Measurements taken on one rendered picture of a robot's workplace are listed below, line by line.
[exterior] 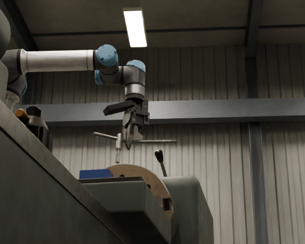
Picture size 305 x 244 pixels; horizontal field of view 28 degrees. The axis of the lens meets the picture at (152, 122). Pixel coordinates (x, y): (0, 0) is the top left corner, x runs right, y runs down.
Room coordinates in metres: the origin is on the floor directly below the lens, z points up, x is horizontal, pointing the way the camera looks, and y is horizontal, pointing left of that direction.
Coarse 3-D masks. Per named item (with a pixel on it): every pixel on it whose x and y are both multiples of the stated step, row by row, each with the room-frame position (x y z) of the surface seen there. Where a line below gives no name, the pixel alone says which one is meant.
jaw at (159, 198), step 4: (156, 196) 1.78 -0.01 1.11; (160, 196) 1.77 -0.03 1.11; (160, 200) 1.77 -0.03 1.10; (164, 200) 1.81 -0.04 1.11; (168, 200) 1.81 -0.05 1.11; (160, 204) 1.77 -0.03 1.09; (164, 204) 1.81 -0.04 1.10; (168, 204) 1.81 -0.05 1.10; (164, 208) 1.80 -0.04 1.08; (168, 208) 1.81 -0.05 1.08
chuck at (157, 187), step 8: (112, 168) 1.84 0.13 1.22; (120, 168) 1.84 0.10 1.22; (128, 168) 1.83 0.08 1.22; (136, 168) 1.83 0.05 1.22; (144, 168) 1.82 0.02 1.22; (120, 176) 1.84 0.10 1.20; (128, 176) 1.83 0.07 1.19; (144, 176) 1.82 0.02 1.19; (152, 176) 1.82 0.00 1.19; (152, 184) 1.82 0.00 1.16; (160, 184) 1.81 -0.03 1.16; (152, 192) 1.82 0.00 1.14; (160, 192) 1.81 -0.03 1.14; (168, 192) 1.82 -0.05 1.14; (168, 216) 1.81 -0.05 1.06
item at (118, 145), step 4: (120, 136) 2.07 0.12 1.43; (116, 140) 2.07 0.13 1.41; (120, 140) 2.07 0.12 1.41; (116, 144) 2.07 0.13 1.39; (120, 144) 2.07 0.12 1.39; (116, 148) 2.07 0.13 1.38; (120, 148) 2.07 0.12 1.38; (116, 152) 2.07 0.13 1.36; (116, 156) 2.07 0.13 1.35; (120, 156) 2.07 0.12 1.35; (116, 160) 2.06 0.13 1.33
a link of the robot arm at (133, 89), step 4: (132, 84) 2.07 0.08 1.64; (136, 84) 2.07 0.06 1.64; (128, 88) 2.07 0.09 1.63; (132, 88) 2.07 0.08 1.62; (136, 88) 2.07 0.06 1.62; (140, 88) 2.07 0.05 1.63; (144, 88) 2.10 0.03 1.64; (128, 92) 2.07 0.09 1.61; (132, 92) 2.07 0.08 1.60; (136, 92) 2.07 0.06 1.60; (140, 92) 2.07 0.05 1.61; (144, 92) 2.10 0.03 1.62
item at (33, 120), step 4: (28, 116) 1.26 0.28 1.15; (32, 116) 1.26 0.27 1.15; (36, 116) 1.27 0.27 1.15; (32, 120) 1.26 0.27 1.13; (36, 120) 1.26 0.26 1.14; (40, 120) 1.27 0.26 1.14; (24, 124) 1.25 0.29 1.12; (28, 124) 1.25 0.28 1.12; (32, 124) 1.25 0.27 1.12; (36, 124) 1.26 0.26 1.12; (40, 124) 1.26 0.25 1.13; (44, 124) 1.27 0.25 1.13; (48, 132) 1.30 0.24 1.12
